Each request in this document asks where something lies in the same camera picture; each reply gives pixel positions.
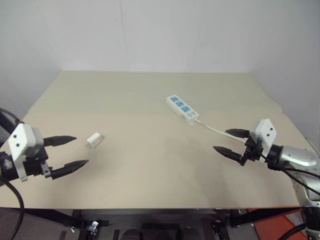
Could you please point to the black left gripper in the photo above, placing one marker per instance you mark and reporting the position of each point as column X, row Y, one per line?
column 35, row 165

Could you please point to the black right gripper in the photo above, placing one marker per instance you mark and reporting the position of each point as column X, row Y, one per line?
column 253, row 152

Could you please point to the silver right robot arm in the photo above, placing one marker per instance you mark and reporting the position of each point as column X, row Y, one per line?
column 296, row 155

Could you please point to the white plug adapter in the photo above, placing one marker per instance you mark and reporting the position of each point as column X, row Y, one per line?
column 94, row 141

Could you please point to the white power strip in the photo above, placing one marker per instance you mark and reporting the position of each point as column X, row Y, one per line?
column 181, row 107

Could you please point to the orange red panel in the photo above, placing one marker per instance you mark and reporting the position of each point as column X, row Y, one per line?
column 272, row 225

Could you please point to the dark rounded shape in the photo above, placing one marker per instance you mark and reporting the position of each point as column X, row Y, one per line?
column 130, row 235

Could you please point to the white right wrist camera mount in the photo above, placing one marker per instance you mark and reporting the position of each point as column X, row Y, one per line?
column 266, row 131

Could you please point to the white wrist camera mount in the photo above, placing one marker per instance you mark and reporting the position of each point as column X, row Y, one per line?
column 266, row 131
column 21, row 140

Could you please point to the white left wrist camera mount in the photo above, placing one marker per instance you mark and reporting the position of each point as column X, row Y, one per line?
column 21, row 140

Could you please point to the black table frame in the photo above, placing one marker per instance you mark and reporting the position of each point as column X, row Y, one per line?
column 62, row 215

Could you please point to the silver metal bracket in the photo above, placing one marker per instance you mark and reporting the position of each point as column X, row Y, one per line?
column 92, row 226

